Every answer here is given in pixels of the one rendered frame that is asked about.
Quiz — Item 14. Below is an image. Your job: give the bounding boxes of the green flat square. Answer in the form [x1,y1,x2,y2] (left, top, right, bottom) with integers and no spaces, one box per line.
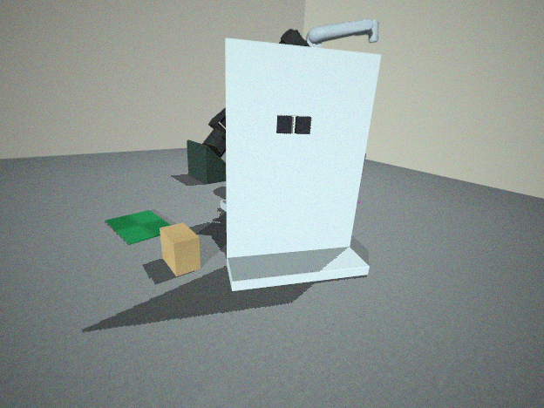
[105,210,171,245]

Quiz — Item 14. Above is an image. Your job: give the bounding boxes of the tan rectangular block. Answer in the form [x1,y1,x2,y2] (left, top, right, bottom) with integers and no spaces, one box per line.
[160,223,201,276]

